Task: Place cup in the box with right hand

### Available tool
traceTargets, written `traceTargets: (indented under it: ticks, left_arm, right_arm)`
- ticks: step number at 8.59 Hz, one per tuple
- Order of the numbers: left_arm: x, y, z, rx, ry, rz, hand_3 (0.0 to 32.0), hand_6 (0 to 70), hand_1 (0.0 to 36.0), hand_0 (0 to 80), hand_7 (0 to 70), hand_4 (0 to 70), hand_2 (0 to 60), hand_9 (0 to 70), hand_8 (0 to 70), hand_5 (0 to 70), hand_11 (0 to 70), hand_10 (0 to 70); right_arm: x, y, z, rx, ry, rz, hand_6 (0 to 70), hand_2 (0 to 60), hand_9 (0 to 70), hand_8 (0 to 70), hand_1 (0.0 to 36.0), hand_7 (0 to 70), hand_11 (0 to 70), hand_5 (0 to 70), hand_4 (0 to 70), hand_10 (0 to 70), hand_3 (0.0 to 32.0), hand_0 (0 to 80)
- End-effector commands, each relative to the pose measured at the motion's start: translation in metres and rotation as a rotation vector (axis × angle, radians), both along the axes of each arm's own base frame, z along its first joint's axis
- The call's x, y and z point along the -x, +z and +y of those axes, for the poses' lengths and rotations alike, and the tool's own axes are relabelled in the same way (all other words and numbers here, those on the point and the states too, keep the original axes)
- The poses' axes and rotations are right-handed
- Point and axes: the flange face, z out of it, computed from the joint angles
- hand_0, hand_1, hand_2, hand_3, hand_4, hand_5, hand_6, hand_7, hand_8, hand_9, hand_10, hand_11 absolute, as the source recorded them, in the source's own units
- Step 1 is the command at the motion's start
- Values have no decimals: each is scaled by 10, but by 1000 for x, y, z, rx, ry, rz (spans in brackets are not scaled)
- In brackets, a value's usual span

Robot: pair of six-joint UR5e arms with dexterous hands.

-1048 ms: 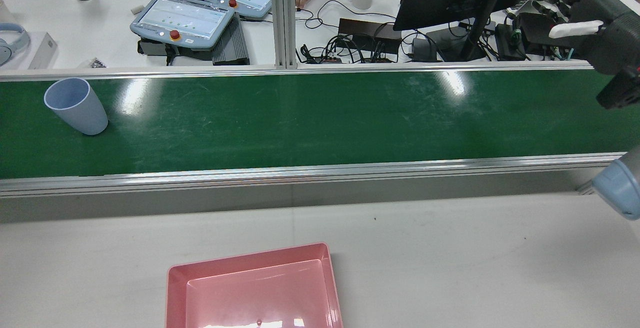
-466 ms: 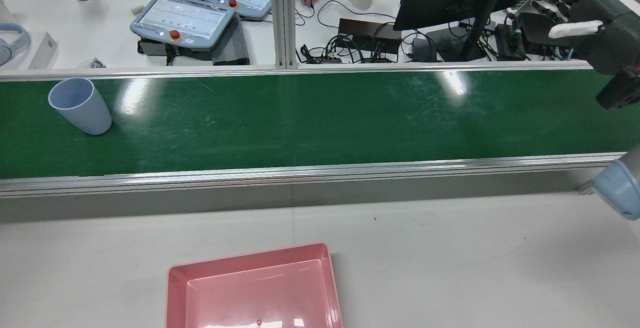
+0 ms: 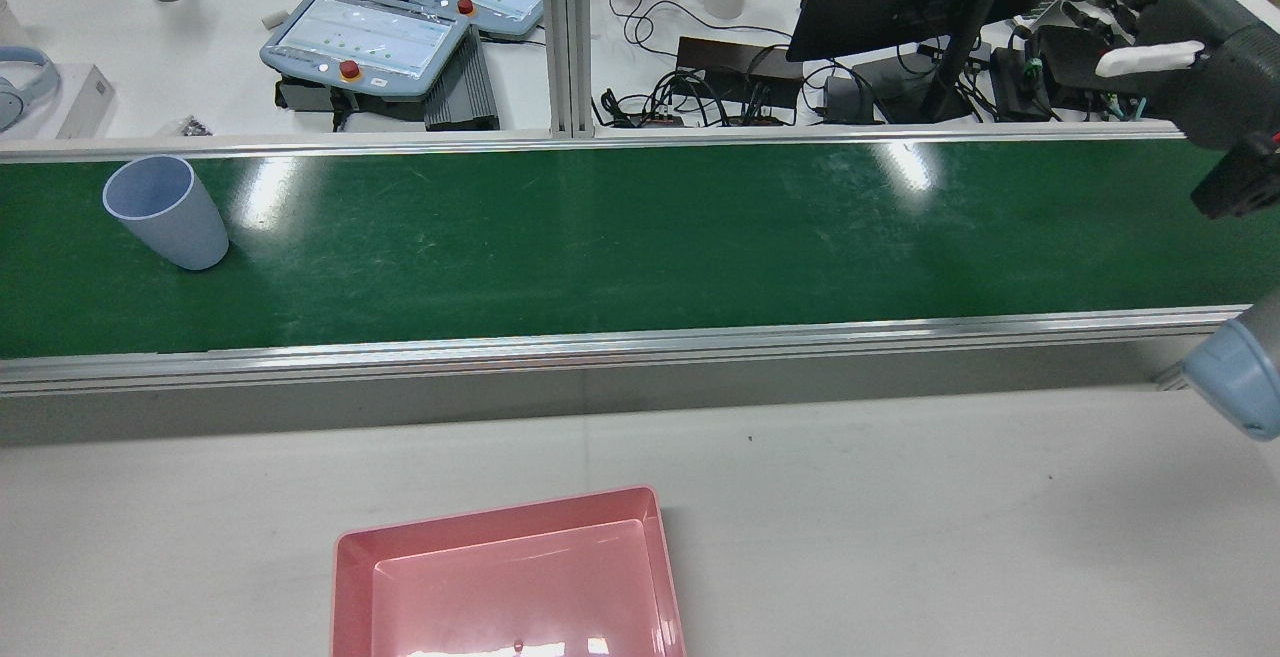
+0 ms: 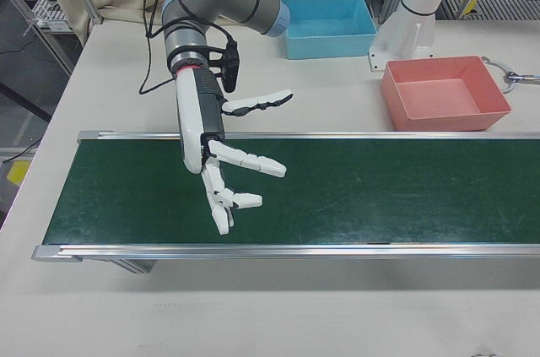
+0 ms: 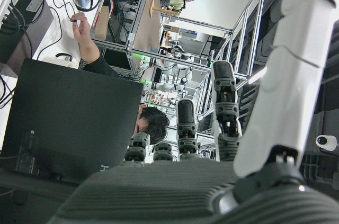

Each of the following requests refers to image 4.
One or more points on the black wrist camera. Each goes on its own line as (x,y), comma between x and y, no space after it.
(231,68)

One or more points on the white dexterous robot hand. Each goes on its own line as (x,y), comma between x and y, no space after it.
(189,120)

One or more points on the pink plastic box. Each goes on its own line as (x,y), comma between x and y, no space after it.
(443,95)

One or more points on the yellow floor label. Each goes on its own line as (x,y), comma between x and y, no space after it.
(19,172)

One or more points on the metal reacher grabber tool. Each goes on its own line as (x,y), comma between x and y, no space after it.
(512,76)

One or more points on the blue plastic box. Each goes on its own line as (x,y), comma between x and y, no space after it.
(329,28)

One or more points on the green conveyor belt aluminium frame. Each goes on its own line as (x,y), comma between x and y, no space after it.
(337,192)

